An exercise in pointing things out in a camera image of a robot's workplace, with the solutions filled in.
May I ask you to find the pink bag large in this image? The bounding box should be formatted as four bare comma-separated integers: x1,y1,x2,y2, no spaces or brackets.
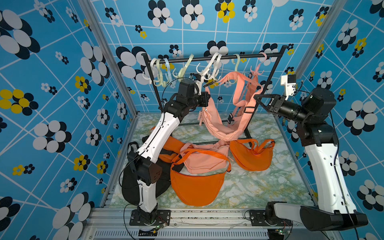
198,71,265,142

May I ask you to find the orange bag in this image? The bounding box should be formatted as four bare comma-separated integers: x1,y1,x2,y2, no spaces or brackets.
157,136,185,166
170,154,231,207
230,139,275,172

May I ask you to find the black bag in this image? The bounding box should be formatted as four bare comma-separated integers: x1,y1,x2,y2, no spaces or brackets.
121,142,171,206

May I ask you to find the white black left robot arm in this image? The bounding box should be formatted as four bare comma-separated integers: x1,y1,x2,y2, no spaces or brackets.
119,78,211,224

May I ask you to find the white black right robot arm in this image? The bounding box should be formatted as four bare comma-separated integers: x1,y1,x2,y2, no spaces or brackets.
254,88,369,232

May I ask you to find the pink hook rightmost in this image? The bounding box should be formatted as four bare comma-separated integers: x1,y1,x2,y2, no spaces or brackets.
250,53,268,78

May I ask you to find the white hook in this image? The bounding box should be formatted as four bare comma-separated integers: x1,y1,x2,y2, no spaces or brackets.
143,58,159,84
196,53,220,83
207,53,223,82

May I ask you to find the green hook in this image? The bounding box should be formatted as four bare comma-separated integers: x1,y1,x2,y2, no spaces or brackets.
173,54,194,81
228,54,241,85
151,58,168,88

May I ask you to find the light blue hook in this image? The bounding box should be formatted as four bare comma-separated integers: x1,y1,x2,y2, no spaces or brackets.
163,58,175,84

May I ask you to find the white hook leftmost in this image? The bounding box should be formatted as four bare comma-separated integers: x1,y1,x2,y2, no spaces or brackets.
143,58,159,84

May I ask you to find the black clothes rack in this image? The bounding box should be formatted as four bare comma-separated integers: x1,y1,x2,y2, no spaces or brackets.
141,45,288,145

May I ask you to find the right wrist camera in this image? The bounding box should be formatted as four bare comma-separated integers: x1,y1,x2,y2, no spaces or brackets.
281,74,297,100

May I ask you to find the aluminium corner post right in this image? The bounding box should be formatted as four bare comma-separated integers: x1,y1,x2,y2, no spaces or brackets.
272,0,349,116

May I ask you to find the aluminium corner post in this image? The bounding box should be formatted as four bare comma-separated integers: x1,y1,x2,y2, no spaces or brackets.
272,0,349,116
78,0,138,118

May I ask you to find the aluminium corner post left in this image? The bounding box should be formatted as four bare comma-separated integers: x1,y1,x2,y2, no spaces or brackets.
78,0,138,118

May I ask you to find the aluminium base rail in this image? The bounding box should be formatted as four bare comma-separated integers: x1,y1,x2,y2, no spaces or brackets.
81,208,342,240

